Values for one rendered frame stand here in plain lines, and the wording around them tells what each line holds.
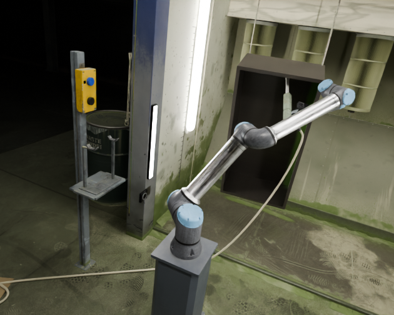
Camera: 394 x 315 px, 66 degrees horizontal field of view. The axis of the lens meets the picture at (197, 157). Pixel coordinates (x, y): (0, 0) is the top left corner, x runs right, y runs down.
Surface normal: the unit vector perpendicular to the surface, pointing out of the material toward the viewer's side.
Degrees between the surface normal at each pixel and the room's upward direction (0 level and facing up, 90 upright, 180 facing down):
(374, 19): 90
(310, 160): 57
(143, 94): 90
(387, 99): 90
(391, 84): 90
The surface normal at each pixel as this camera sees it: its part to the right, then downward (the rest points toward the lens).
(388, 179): -0.27, -0.22
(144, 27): -0.41, 0.33
